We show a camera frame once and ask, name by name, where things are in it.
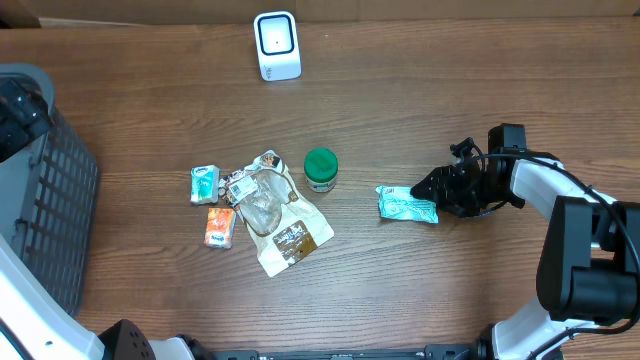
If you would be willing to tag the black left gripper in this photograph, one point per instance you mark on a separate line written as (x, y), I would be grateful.
(13, 134)

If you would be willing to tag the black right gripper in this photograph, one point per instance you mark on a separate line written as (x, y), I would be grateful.
(445, 187)

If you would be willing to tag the teal packet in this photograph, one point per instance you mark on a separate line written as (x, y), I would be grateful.
(396, 203)

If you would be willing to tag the green lid jar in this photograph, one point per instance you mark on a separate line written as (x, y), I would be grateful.
(321, 169)

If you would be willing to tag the brown white snack pouch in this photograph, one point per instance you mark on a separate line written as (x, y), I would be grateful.
(283, 224)

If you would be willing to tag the green Kleenex tissue pack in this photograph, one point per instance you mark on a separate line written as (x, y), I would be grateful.
(204, 184)

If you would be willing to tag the orange tissue pack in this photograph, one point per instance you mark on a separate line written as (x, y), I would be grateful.
(219, 228)

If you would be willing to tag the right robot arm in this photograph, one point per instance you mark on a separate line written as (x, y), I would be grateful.
(587, 278)

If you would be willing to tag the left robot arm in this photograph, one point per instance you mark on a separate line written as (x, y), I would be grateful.
(36, 327)

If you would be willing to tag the white barcode scanner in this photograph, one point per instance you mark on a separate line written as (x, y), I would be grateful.
(277, 46)

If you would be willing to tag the grey plastic mesh basket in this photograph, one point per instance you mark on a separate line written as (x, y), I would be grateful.
(48, 199)

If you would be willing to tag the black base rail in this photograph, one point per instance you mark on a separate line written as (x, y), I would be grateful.
(330, 354)

